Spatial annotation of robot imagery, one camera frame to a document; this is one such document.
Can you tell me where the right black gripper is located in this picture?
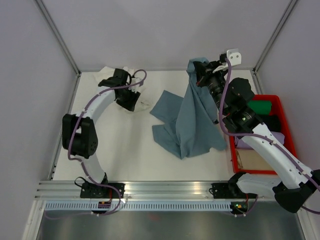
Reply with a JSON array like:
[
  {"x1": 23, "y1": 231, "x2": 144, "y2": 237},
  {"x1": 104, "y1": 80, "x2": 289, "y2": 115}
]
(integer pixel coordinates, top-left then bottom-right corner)
[{"x1": 194, "y1": 60, "x2": 231, "y2": 114}]

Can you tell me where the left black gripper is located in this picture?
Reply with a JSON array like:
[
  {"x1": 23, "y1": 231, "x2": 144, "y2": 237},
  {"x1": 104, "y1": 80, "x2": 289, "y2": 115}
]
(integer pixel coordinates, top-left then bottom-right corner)
[{"x1": 115, "y1": 86, "x2": 141, "y2": 113}]

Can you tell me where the cream white t-shirt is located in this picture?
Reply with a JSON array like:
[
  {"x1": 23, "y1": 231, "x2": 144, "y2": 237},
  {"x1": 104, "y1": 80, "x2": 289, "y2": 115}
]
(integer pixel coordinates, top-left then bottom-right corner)
[{"x1": 94, "y1": 66, "x2": 151, "y2": 113}]

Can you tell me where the blue-grey t-shirt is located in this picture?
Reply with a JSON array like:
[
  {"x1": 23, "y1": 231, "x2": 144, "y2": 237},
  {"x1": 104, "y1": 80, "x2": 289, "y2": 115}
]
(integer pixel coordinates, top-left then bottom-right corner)
[{"x1": 150, "y1": 57, "x2": 227, "y2": 160}]

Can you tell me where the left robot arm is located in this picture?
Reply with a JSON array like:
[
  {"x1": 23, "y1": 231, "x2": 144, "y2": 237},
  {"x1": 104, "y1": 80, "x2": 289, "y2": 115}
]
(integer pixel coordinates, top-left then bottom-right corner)
[{"x1": 62, "y1": 68, "x2": 147, "y2": 198}]

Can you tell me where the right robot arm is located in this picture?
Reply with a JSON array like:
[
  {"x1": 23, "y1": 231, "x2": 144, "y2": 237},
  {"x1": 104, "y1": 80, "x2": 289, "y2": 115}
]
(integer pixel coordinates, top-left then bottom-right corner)
[{"x1": 193, "y1": 49, "x2": 320, "y2": 213}]

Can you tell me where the rolled green t-shirt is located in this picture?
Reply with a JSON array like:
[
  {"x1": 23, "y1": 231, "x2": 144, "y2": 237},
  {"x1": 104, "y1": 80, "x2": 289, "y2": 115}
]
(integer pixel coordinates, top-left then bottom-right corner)
[{"x1": 247, "y1": 100, "x2": 272, "y2": 115}]

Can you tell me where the red plastic bin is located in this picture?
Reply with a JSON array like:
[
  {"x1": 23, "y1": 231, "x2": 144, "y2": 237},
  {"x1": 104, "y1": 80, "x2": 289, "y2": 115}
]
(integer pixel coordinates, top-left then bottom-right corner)
[{"x1": 229, "y1": 94, "x2": 298, "y2": 175}]

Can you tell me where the rolled lavender t-shirt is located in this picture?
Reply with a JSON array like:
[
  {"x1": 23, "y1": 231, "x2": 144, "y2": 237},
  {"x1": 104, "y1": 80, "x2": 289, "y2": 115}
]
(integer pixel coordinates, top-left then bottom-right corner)
[{"x1": 234, "y1": 131, "x2": 285, "y2": 150}]

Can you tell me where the rolled black t-shirt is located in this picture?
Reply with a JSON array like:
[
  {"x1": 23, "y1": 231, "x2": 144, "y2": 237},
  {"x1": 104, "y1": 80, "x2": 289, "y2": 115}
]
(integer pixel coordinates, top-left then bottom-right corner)
[{"x1": 259, "y1": 115, "x2": 282, "y2": 133}]

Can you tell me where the rolled beige t-shirt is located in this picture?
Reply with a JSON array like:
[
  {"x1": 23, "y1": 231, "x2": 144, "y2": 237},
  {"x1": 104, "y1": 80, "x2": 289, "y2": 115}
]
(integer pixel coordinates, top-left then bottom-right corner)
[{"x1": 235, "y1": 148, "x2": 273, "y2": 171}]

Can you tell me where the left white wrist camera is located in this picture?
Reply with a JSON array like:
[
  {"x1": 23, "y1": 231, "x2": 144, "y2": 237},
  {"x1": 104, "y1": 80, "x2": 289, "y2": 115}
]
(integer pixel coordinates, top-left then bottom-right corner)
[{"x1": 128, "y1": 78, "x2": 146, "y2": 93}]

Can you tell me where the left aluminium frame post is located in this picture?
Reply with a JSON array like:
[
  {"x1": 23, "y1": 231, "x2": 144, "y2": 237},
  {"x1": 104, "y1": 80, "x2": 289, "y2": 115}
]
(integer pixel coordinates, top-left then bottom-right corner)
[{"x1": 33, "y1": 0, "x2": 81, "y2": 76}]

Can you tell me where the aluminium frame post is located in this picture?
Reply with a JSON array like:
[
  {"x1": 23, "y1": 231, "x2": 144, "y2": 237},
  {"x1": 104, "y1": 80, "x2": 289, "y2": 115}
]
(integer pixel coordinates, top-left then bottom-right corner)
[
  {"x1": 33, "y1": 0, "x2": 81, "y2": 76},
  {"x1": 252, "y1": 0, "x2": 300, "y2": 75}
]

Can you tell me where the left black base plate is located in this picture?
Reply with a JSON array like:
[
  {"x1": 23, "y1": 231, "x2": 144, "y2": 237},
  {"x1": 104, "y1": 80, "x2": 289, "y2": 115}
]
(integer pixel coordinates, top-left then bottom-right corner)
[{"x1": 80, "y1": 182, "x2": 125, "y2": 199}]

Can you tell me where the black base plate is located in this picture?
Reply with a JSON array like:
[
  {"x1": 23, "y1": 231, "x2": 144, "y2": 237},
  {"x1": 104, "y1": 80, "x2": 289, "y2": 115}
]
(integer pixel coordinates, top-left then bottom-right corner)
[
  {"x1": 80, "y1": 182, "x2": 125, "y2": 199},
  {"x1": 209, "y1": 182, "x2": 257, "y2": 199}
]

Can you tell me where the right aluminium frame post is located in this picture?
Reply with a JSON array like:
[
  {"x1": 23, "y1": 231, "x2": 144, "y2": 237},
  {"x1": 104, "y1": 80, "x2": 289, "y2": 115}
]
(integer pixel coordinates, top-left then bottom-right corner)
[{"x1": 252, "y1": 0, "x2": 300, "y2": 75}]

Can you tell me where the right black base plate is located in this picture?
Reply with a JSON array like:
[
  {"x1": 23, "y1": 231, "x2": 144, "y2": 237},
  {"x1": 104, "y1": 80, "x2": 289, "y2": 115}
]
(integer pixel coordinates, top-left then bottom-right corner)
[{"x1": 209, "y1": 182, "x2": 257, "y2": 199}]

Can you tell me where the aluminium front rail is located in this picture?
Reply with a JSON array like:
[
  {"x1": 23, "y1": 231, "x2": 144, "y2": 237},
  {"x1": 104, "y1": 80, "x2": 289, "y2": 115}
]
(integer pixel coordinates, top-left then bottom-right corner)
[{"x1": 34, "y1": 180, "x2": 307, "y2": 200}]

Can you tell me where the light blue cable duct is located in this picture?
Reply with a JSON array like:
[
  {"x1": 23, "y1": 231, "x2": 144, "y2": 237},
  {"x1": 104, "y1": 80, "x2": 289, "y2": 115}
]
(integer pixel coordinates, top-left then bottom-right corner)
[{"x1": 45, "y1": 201, "x2": 232, "y2": 212}]

